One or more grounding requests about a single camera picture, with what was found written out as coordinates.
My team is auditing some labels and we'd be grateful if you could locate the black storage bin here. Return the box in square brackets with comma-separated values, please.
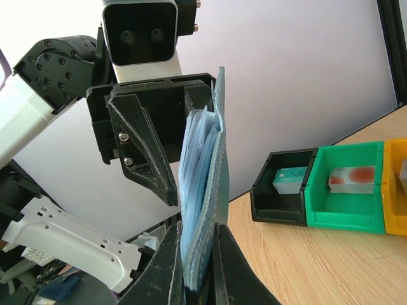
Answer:
[250, 148, 318, 226]

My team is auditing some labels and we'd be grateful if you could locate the yellow bin left group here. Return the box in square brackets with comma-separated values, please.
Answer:
[381, 138, 406, 236]

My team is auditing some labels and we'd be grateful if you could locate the red dotted card stack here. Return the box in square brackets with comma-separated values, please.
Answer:
[327, 166, 375, 194]

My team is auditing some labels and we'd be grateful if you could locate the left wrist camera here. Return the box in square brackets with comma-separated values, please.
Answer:
[102, 1, 182, 83]

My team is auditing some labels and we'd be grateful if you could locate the blue leather card holder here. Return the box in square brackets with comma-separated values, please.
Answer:
[178, 67, 230, 292]

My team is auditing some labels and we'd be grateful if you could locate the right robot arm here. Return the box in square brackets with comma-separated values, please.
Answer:
[1, 197, 277, 304]

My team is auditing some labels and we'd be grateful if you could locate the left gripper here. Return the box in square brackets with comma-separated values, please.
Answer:
[86, 73, 215, 207]

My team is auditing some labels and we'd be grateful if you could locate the white card stack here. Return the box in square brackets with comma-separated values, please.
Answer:
[399, 158, 407, 193]

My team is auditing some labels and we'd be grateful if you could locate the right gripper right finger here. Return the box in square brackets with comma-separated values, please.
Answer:
[210, 224, 280, 305]

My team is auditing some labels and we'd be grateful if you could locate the green storage bin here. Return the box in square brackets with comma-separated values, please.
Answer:
[304, 142, 385, 234]

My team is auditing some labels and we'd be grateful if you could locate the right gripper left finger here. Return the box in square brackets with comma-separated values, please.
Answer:
[118, 221, 185, 305]

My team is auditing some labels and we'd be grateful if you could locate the teal card stack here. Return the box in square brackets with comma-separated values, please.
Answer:
[272, 166, 307, 194]

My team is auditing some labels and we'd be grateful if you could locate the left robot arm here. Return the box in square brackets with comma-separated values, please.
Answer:
[1, 1, 216, 206]

